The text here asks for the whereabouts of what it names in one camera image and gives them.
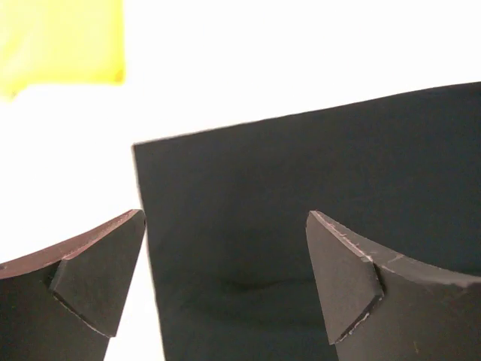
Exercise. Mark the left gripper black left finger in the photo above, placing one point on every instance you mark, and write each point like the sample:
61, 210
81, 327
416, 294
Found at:
65, 302

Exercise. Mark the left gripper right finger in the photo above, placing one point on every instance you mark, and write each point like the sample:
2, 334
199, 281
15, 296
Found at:
379, 304

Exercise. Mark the black t shirt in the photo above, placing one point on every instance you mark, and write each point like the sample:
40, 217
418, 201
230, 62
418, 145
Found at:
227, 211

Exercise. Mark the orange t shirt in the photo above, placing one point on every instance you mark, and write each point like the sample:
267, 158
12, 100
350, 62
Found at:
61, 42

